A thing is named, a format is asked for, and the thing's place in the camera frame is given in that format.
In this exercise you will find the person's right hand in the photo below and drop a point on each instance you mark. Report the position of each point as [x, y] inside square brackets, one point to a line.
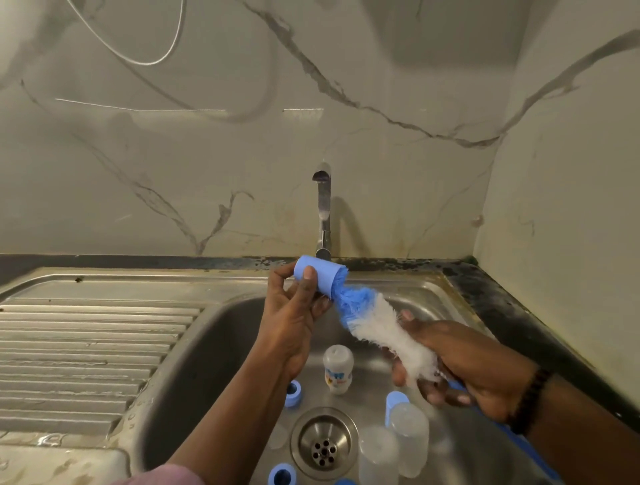
[480, 365]

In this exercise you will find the person's left hand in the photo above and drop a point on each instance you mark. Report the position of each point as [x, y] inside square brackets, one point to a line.
[290, 325]

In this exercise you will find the blue cylindrical bottle cap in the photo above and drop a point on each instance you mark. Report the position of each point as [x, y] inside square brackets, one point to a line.
[394, 398]
[325, 272]

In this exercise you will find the cartoon print baby bottle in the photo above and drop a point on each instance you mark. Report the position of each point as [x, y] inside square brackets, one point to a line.
[338, 372]

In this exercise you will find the blue and white bottle brush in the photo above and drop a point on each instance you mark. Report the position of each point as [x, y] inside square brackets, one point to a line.
[385, 325]

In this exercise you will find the translucent bottle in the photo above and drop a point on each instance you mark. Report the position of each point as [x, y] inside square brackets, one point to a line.
[378, 458]
[410, 440]

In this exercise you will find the clear silicone nipple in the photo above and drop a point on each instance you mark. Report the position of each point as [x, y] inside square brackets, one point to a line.
[277, 436]

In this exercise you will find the translucent bottle front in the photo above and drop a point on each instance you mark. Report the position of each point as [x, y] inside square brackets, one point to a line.
[378, 458]

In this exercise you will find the person's left forearm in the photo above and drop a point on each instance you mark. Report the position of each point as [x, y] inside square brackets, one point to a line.
[235, 430]

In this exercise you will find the chrome sink faucet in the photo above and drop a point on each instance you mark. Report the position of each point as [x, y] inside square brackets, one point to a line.
[322, 215]

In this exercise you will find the metal sink drain strainer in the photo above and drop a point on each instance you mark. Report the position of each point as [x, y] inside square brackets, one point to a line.
[323, 445]

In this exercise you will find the pink shirt sleeve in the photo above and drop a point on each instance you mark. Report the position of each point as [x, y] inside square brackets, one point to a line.
[160, 476]

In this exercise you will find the stainless steel sink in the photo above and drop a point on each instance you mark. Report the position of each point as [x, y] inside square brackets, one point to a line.
[90, 340]

